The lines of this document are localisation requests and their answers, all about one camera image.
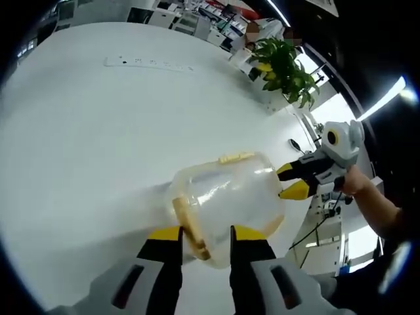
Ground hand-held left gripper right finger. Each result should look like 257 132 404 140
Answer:
229 224 358 315

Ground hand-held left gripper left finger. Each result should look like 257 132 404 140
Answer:
49 225 184 315

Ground yellow plastic buckle clip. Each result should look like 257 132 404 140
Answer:
171 196 211 261
217 151 255 165

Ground clear plastic box with buckles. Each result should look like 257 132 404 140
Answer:
168 151 287 270

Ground person's right hand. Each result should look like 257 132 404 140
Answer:
334 163 372 198

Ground black spoon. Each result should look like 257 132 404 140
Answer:
288 138 305 154

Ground white side desk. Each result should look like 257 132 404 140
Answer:
287 176 385 274

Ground ceiling light strip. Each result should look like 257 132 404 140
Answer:
264 0 293 26
356 76 408 121

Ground black pole stand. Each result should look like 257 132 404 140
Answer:
309 73 327 99

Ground green potted plant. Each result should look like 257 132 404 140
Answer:
247 36 321 111

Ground person's dark clothing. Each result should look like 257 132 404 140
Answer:
333 229 413 315

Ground grey chair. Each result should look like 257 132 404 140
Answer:
170 12 211 41

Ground white power strip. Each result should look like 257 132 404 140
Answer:
104 56 195 74

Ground black cable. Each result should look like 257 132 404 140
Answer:
287 196 346 251

